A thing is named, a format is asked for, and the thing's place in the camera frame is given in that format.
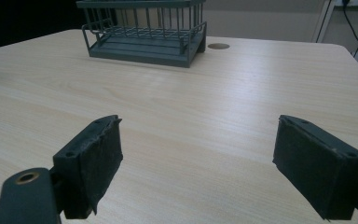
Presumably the white metal stand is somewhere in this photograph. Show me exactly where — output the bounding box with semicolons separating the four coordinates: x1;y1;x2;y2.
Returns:
310;0;337;44

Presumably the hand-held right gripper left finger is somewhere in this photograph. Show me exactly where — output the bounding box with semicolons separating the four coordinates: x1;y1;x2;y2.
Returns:
52;114;124;220

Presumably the grey wire dish rack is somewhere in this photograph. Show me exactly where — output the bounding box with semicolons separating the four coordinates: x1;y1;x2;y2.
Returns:
76;0;208;69

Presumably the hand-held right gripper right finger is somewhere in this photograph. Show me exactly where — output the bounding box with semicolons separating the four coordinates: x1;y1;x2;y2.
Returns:
272;114;358;221

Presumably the round table cable grommet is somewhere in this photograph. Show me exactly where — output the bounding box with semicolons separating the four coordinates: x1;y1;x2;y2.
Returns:
207;42;231;50

